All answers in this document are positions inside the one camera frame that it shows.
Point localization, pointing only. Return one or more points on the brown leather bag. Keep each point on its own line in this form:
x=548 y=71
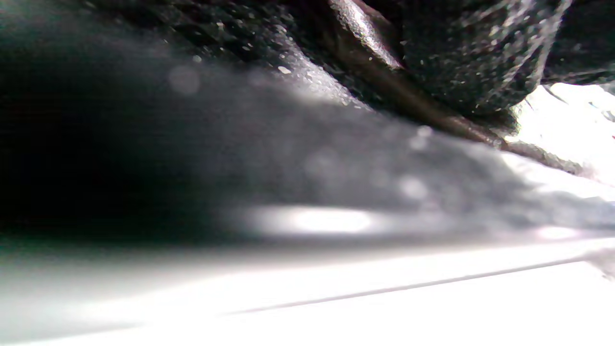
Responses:
x=384 y=81

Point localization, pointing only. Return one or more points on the person's left hand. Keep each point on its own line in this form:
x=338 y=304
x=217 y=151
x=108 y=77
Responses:
x=480 y=57

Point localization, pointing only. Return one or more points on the black plastic tray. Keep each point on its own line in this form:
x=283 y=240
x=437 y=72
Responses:
x=288 y=144

